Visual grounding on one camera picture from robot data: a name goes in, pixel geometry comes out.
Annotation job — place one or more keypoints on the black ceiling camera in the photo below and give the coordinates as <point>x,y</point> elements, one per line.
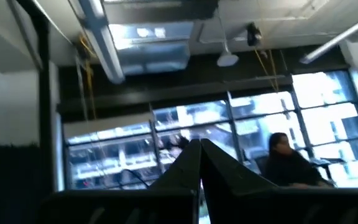
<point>253,34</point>

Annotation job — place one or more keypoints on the shiny metal ceiling duct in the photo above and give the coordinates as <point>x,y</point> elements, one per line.
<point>154,56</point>

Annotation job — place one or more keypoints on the long white ceiling light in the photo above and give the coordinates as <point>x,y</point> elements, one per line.
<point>104,46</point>

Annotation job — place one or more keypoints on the person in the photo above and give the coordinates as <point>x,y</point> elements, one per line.
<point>287,168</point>

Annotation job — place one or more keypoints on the white round ceiling device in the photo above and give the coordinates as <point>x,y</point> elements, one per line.
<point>227,59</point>

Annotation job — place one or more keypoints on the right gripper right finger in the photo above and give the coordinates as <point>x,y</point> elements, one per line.
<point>244,205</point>

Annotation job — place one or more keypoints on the large paned window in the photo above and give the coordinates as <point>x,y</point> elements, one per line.
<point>322,90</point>

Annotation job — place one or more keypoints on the white ceiling tube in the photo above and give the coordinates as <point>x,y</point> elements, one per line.
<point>328,43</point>

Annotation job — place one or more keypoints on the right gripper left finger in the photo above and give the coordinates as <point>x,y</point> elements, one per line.
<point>172,205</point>

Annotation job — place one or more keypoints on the black building column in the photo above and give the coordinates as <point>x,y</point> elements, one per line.
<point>43,93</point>

